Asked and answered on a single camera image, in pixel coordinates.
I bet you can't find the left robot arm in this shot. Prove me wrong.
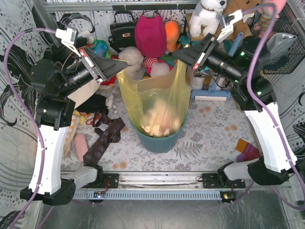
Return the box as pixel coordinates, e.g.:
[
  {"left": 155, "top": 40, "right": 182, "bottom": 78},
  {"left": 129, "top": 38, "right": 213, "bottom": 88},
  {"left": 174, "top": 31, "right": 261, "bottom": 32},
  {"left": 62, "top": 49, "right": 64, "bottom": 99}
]
[{"left": 20, "top": 48, "right": 128, "bottom": 206}]

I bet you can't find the orange plush toy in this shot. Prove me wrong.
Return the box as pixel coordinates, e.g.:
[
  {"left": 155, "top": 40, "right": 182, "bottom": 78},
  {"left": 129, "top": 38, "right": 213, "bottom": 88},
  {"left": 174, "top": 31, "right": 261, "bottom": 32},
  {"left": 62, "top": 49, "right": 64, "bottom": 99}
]
[{"left": 164, "top": 21, "right": 180, "bottom": 52}]

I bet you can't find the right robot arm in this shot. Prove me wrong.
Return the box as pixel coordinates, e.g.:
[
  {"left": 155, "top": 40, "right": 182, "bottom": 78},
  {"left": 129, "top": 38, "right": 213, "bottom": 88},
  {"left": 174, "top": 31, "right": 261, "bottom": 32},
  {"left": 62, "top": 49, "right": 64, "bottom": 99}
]
[{"left": 174, "top": 34, "right": 305, "bottom": 186}]

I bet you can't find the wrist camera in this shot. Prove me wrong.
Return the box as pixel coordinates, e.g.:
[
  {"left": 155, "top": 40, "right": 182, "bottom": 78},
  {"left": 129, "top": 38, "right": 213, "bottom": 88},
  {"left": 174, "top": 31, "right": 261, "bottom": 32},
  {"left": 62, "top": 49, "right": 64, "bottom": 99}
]
[
  {"left": 55, "top": 28, "right": 78, "bottom": 53},
  {"left": 217, "top": 10, "right": 243, "bottom": 43}
]

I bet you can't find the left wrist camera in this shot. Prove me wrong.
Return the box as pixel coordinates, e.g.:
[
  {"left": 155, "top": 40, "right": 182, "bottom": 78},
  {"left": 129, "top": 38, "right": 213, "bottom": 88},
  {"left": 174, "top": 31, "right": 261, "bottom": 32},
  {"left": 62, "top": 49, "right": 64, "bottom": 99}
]
[{"left": 55, "top": 28, "right": 78, "bottom": 53}]

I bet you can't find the brown teddy bear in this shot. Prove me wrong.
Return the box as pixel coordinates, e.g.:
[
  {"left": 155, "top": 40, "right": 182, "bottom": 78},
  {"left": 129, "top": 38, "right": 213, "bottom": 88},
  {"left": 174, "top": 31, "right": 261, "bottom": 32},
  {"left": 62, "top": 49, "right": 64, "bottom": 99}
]
[{"left": 222, "top": 0, "right": 262, "bottom": 41}]

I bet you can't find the silver foil pouch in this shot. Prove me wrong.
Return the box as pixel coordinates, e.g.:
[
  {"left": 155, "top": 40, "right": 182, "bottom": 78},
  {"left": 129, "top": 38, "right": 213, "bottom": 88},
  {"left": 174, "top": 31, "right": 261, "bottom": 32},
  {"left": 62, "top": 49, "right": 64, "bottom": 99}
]
[{"left": 266, "top": 33, "right": 297, "bottom": 60}]

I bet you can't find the black leather handbag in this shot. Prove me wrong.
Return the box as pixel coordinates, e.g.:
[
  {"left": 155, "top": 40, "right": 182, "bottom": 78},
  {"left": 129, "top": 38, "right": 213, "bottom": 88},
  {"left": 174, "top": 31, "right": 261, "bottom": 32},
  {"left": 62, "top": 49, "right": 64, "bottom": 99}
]
[{"left": 108, "top": 10, "right": 137, "bottom": 53}]

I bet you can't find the dark patterned necktie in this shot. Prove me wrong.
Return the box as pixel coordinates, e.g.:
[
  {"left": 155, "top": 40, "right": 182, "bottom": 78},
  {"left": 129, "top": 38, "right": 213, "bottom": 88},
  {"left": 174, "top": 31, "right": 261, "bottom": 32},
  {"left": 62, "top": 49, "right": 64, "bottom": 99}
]
[{"left": 83, "top": 114, "right": 125, "bottom": 166}]

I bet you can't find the teal cloth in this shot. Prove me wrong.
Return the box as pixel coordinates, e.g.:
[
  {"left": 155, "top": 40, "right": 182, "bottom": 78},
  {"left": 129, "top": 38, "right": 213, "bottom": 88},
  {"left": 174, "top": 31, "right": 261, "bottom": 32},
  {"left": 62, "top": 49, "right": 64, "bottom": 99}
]
[{"left": 179, "top": 35, "right": 200, "bottom": 48}]

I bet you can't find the pink sponge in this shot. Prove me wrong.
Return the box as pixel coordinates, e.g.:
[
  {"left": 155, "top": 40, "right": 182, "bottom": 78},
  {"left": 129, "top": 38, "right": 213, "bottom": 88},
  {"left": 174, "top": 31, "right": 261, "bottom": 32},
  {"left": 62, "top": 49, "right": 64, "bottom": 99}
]
[{"left": 74, "top": 134, "right": 88, "bottom": 162}]

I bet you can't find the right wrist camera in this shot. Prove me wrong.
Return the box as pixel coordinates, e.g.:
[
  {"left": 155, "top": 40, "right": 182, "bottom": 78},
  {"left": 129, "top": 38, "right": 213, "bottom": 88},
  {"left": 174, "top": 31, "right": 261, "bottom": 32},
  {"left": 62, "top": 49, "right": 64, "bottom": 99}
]
[{"left": 217, "top": 10, "right": 243, "bottom": 43}]

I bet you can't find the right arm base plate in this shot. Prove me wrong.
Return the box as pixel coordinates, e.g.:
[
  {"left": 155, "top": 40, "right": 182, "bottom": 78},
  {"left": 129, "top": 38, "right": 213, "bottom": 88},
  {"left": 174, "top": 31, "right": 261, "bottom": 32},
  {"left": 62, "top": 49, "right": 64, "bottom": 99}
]
[{"left": 201, "top": 173, "right": 246, "bottom": 189}]

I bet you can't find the red striped sock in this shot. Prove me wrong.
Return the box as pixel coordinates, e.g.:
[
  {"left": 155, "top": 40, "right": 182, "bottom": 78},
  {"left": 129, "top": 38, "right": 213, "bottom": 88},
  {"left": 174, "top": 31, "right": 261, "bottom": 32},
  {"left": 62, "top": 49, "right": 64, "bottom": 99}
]
[{"left": 235, "top": 139, "right": 262, "bottom": 163}]

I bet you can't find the pink plush toy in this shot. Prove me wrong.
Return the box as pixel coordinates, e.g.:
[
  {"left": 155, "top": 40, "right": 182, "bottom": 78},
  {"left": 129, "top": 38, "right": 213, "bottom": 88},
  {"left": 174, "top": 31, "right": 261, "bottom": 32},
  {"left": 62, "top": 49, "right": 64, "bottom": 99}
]
[{"left": 258, "top": 0, "right": 287, "bottom": 23}]

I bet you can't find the pink head plush doll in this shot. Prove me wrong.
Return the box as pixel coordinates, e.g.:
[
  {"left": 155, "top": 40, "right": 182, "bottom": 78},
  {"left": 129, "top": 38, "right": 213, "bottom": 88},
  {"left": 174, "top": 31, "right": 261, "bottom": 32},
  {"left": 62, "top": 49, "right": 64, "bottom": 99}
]
[{"left": 144, "top": 58, "right": 173, "bottom": 77}]

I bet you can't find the teal trash bin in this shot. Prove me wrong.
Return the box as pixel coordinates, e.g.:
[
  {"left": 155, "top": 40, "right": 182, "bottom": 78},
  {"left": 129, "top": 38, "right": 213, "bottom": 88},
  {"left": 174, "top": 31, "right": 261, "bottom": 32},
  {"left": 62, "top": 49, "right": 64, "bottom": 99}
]
[{"left": 130, "top": 114, "right": 188, "bottom": 153}]

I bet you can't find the orange checkered towel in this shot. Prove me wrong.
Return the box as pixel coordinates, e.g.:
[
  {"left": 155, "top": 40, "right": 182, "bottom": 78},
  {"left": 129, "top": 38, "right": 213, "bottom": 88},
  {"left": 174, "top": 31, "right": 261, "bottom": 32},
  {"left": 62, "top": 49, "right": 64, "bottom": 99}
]
[{"left": 62, "top": 110, "right": 81, "bottom": 158}]

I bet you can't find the blue mop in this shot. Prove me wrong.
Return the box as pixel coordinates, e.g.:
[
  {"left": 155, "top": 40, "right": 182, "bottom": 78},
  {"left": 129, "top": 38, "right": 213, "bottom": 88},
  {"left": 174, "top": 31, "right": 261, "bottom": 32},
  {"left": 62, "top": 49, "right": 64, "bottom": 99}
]
[{"left": 190, "top": 32, "right": 244, "bottom": 102}]

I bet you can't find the magenta fabric bag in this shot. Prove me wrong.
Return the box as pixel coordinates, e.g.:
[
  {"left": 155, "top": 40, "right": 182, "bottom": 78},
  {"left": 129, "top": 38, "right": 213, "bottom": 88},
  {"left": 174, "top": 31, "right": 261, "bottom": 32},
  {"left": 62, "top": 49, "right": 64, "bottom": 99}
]
[{"left": 135, "top": 14, "right": 167, "bottom": 58}]

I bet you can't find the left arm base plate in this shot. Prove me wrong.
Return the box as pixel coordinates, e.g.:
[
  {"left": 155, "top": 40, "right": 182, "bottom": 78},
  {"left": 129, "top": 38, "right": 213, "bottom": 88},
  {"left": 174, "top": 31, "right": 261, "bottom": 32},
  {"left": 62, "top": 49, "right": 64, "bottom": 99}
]
[{"left": 89, "top": 173, "right": 119, "bottom": 189}]

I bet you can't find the white plush bear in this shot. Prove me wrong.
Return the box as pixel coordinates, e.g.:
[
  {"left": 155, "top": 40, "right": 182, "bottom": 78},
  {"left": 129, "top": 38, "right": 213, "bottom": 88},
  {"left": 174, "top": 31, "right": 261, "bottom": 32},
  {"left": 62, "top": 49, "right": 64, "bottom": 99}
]
[{"left": 118, "top": 46, "right": 144, "bottom": 78}]

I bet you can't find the white plush dog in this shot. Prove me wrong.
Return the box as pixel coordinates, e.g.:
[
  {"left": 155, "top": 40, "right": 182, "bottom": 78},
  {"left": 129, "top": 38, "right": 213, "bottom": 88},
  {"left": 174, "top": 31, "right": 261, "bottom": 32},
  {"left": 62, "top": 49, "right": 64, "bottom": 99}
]
[{"left": 189, "top": 0, "right": 227, "bottom": 37}]

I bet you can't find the colourful printed bag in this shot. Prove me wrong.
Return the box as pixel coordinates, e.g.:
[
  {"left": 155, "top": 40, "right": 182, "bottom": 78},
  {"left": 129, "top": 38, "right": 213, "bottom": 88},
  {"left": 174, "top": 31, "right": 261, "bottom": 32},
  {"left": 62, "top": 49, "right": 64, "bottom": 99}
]
[{"left": 91, "top": 39, "right": 112, "bottom": 58}]

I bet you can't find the yellow trash bag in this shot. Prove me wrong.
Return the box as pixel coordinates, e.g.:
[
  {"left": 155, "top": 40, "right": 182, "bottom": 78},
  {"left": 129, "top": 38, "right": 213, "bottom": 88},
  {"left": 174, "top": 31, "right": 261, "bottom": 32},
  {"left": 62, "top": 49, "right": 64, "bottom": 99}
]
[{"left": 117, "top": 61, "right": 191, "bottom": 138}]

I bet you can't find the cream canvas tote bag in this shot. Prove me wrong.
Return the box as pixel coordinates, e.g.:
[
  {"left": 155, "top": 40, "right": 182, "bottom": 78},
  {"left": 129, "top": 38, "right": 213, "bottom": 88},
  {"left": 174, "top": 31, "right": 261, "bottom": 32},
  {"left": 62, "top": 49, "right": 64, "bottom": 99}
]
[{"left": 68, "top": 80, "right": 100, "bottom": 109}]

